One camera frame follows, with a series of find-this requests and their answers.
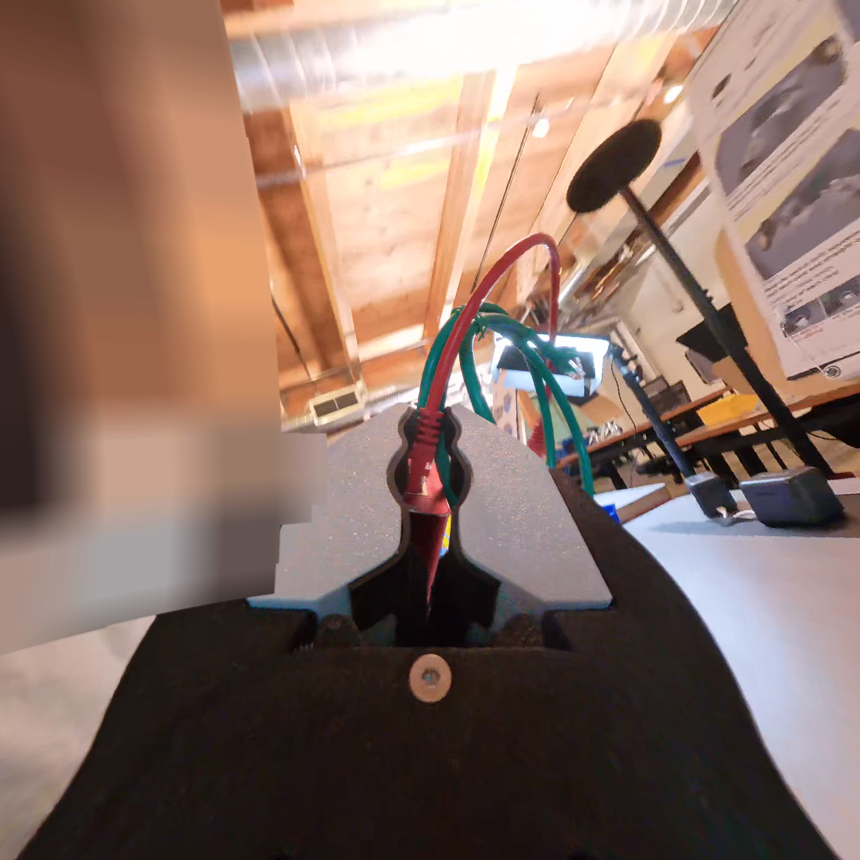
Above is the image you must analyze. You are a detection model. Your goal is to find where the yellow box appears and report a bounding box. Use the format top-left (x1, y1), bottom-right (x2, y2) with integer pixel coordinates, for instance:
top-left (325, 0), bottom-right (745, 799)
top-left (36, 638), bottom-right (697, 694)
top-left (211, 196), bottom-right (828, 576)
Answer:
top-left (697, 394), bottom-right (761, 426)

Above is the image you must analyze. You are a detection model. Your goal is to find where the wooden office desk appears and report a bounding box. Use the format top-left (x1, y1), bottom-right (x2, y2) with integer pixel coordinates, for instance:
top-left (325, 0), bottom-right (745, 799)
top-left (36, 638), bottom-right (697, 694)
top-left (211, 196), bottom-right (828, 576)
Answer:
top-left (556, 382), bottom-right (860, 473)

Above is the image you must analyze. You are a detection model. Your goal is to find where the black light stand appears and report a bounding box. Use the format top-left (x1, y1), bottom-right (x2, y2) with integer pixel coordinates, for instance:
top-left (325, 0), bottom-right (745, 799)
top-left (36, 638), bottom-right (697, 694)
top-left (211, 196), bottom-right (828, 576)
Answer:
top-left (606, 344), bottom-right (701, 482)

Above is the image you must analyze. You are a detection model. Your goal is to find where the red ethernet cable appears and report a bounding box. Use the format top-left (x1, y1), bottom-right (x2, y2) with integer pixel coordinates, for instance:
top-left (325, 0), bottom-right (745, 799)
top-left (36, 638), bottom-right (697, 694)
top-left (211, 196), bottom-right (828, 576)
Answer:
top-left (400, 232), bottom-right (563, 515)

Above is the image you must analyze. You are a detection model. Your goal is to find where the overhead studio lamp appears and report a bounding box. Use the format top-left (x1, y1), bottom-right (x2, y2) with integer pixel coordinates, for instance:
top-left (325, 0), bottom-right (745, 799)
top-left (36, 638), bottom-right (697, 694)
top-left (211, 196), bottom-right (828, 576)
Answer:
top-left (489, 329), bottom-right (612, 399)

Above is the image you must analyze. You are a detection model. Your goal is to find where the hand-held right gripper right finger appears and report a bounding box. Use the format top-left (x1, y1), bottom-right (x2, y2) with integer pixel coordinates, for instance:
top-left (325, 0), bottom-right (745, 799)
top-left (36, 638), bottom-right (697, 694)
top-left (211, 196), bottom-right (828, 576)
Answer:
top-left (446, 404), bottom-right (615, 614)

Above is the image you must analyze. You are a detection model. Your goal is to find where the white air vent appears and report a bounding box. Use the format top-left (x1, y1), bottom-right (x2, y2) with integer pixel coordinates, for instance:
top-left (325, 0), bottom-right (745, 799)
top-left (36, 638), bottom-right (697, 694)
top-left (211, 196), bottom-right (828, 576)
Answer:
top-left (306, 383), bottom-right (368, 429)

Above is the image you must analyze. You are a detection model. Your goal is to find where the grey charger box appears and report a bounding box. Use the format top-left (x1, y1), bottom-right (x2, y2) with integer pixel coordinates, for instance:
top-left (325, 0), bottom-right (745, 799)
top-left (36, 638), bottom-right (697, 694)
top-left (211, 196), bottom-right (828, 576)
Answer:
top-left (738, 465), bottom-right (847, 528)
top-left (683, 470), bottom-right (740, 520)

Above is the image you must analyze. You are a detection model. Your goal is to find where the green ethernet cable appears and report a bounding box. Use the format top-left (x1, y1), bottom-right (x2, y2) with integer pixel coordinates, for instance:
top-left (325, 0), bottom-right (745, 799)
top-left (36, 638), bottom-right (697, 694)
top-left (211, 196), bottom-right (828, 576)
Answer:
top-left (417, 301), bottom-right (597, 499)

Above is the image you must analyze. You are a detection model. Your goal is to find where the silver ventilation duct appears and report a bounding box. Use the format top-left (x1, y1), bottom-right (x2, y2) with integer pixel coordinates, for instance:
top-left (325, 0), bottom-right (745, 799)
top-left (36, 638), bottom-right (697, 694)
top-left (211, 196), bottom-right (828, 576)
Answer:
top-left (227, 0), bottom-right (741, 113)

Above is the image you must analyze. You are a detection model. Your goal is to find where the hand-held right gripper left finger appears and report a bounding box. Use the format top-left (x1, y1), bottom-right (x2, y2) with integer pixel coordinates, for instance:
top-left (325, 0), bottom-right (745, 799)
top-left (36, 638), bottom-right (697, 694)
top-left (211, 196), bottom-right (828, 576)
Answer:
top-left (247, 402), bottom-right (415, 617)

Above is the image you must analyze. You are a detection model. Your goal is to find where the instruction board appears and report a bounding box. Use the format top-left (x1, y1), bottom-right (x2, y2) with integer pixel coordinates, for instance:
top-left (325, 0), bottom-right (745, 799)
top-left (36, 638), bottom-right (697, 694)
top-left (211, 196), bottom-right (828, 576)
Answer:
top-left (684, 0), bottom-right (860, 385)

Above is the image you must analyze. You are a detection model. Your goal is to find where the black floor lamp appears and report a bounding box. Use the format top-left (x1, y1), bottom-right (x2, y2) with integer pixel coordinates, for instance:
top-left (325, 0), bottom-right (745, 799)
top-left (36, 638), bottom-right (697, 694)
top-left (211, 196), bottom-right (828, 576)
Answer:
top-left (564, 118), bottom-right (835, 476)

